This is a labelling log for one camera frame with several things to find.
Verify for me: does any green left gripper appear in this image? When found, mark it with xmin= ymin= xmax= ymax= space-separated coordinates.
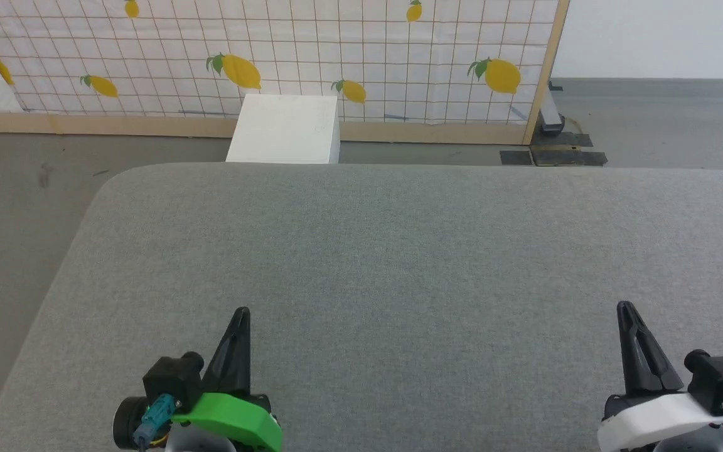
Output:
xmin=170 ymin=306 xmax=284 ymax=452

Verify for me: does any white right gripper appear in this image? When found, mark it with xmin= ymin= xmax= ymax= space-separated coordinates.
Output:
xmin=596 ymin=301 xmax=723 ymax=452

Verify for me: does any grey fabric sofa cushion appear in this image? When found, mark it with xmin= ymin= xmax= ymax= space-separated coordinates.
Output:
xmin=0 ymin=162 xmax=723 ymax=452

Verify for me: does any white box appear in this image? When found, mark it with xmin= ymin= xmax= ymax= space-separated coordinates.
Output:
xmin=225 ymin=94 xmax=342 ymax=165

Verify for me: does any metal partition foot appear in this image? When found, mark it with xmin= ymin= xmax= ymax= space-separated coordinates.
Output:
xmin=540 ymin=87 xmax=567 ymax=136

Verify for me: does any lemon print partition screen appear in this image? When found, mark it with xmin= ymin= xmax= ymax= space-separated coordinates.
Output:
xmin=0 ymin=0 xmax=571 ymax=147

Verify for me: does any teal left camera connector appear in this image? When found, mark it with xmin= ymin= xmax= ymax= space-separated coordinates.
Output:
xmin=132 ymin=394 xmax=178 ymax=448

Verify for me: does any black partition base plate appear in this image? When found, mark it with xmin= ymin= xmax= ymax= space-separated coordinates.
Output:
xmin=530 ymin=146 xmax=609 ymax=168
xmin=532 ymin=131 xmax=594 ymax=149

